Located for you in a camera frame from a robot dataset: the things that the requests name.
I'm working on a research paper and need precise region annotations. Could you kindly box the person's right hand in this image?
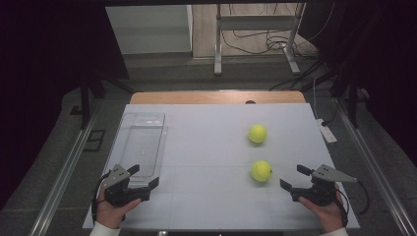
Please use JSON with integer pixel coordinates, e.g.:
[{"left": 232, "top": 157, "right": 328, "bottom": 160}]
[{"left": 298, "top": 183, "right": 345, "bottom": 234}]

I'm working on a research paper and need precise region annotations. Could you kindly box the tangle of black floor cables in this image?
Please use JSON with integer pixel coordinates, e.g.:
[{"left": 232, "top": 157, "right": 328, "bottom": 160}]
[{"left": 221, "top": 3, "right": 335, "bottom": 60}]

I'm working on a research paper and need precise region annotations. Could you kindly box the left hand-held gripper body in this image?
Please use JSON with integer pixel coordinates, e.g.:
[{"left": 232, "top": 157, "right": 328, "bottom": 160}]
[{"left": 103, "top": 163, "right": 151, "bottom": 208}]

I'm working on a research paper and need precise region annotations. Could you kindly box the dark curtain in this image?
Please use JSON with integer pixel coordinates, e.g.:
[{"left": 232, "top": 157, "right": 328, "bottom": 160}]
[
  {"left": 298, "top": 0, "right": 417, "bottom": 165},
  {"left": 0, "top": 0, "right": 129, "bottom": 210}
]

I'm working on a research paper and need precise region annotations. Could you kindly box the white cabinet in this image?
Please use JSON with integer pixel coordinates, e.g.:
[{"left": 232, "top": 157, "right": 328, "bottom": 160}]
[{"left": 105, "top": 4, "right": 194, "bottom": 55}]

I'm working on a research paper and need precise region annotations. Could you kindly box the aluminium rail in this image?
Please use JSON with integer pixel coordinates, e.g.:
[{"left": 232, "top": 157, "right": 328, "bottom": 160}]
[
  {"left": 28, "top": 107, "right": 99, "bottom": 236},
  {"left": 335, "top": 97, "right": 417, "bottom": 236}
]

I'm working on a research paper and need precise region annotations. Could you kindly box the white metal stand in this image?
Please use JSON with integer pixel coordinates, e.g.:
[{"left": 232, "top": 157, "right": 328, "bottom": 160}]
[{"left": 213, "top": 3, "right": 307, "bottom": 77}]

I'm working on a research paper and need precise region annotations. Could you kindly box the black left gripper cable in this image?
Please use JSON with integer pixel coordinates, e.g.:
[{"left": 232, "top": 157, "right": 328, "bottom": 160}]
[{"left": 91, "top": 170, "right": 112, "bottom": 226}]

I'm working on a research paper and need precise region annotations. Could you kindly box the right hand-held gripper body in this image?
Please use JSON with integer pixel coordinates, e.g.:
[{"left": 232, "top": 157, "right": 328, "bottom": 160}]
[{"left": 289, "top": 163, "right": 358, "bottom": 207}]

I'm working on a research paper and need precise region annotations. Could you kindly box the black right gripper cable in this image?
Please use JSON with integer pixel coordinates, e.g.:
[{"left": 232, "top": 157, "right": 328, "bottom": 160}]
[{"left": 333, "top": 180, "right": 371, "bottom": 228}]

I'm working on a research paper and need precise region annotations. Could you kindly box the black metal stand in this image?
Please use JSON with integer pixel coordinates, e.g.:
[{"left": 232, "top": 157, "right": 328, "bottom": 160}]
[
  {"left": 330, "top": 65, "right": 372, "bottom": 129},
  {"left": 69, "top": 73, "right": 136, "bottom": 131}
]

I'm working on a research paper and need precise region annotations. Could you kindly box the wooden table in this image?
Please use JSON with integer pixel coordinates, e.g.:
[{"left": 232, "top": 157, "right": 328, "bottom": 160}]
[{"left": 130, "top": 90, "right": 307, "bottom": 105}]

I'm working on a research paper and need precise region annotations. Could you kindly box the white power strip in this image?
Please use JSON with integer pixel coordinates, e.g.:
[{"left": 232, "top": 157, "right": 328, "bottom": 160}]
[{"left": 315, "top": 118, "right": 338, "bottom": 145}]

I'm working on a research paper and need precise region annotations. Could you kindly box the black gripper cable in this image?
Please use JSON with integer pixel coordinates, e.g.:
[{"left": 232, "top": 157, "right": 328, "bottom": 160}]
[
  {"left": 333, "top": 180, "right": 371, "bottom": 228},
  {"left": 91, "top": 170, "right": 112, "bottom": 226}
]

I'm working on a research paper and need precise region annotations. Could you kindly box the yellow tennis ball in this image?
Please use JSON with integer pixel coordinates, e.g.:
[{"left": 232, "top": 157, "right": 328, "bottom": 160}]
[
  {"left": 251, "top": 159, "right": 273, "bottom": 183},
  {"left": 248, "top": 123, "right": 268, "bottom": 145}
]

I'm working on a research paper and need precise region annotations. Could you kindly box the clear plastic container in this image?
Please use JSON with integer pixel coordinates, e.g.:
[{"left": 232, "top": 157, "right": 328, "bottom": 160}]
[{"left": 109, "top": 111, "right": 169, "bottom": 190}]

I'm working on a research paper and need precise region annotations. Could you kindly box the black floor frame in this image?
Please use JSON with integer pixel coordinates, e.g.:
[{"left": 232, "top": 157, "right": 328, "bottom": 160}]
[{"left": 83, "top": 129, "right": 106, "bottom": 152}]

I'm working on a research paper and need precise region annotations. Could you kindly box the person's left hand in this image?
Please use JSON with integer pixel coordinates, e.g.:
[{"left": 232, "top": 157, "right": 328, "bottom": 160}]
[{"left": 95, "top": 183, "right": 143, "bottom": 230}]

